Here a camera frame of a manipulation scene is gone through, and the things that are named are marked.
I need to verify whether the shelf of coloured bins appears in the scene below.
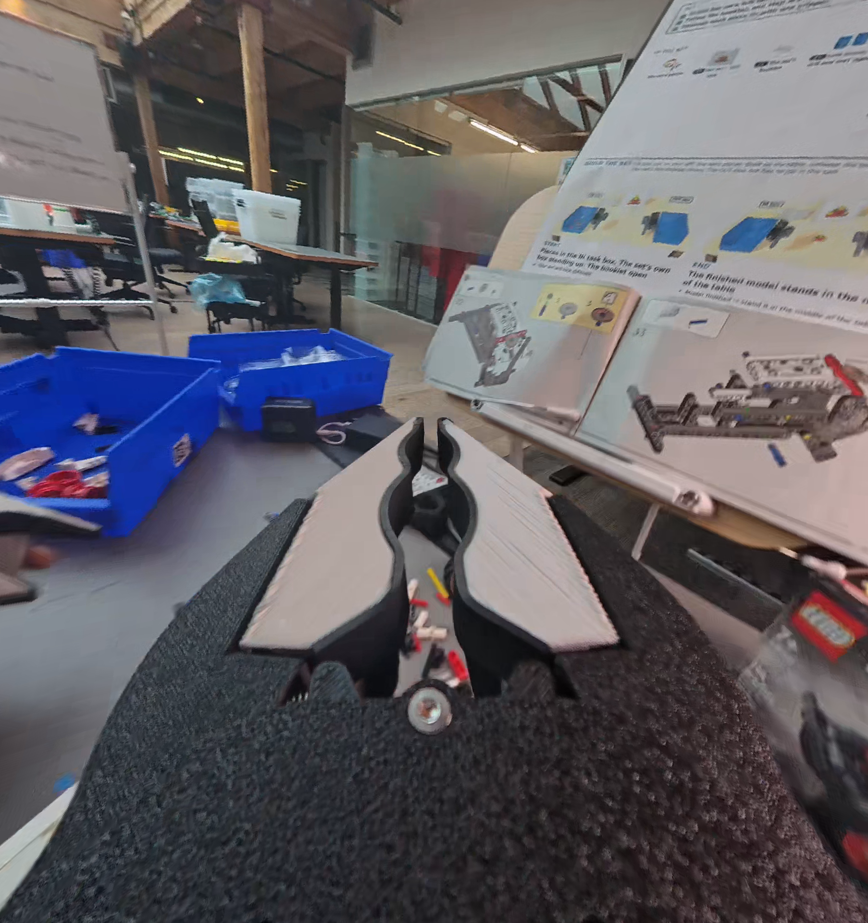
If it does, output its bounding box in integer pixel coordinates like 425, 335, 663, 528
420, 245, 494, 327

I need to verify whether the black office chair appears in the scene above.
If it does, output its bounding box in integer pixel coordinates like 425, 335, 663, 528
102, 198, 191, 320

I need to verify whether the black power bank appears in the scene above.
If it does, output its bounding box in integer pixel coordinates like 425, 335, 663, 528
261, 398, 317, 443

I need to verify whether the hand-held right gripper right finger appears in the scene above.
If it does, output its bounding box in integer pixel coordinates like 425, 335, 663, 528
437, 418, 621, 697

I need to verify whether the printed task sheet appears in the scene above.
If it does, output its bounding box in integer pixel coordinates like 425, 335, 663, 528
521, 0, 868, 334

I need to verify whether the stack of clear storage boxes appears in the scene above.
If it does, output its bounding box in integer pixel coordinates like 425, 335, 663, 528
185, 176, 303, 243

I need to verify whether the grey desk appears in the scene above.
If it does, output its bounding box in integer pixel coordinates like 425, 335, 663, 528
0, 404, 767, 888

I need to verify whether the printed toy truck box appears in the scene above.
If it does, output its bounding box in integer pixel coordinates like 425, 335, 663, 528
740, 570, 868, 904

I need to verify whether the pile of red white parts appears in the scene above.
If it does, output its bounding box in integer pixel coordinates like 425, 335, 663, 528
404, 566, 472, 687

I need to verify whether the blue plastic bin with tag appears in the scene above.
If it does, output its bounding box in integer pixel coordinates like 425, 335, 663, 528
0, 346, 223, 539

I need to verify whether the clear plastic bag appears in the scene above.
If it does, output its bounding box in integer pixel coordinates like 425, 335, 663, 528
239, 346, 350, 374

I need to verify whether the open instruction booklet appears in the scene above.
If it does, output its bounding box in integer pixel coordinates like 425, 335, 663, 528
423, 267, 868, 568

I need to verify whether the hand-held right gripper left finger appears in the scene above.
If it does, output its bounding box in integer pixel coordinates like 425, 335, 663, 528
239, 417, 426, 697

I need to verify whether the wooden background table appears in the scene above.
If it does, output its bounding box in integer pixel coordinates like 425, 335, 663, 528
149, 216, 379, 334

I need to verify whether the whiteboard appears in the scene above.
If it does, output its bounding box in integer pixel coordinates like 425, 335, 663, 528
0, 3, 137, 215

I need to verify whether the blue plastic bag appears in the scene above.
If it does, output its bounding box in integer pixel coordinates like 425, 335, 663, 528
189, 274, 249, 309

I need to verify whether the black adapter box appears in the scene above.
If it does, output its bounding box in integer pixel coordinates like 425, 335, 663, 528
340, 414, 408, 449

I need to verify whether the white book stand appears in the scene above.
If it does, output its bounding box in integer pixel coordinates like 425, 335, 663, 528
470, 400, 718, 563

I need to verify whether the white plastic bag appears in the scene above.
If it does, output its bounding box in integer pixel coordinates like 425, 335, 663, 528
207, 234, 260, 265

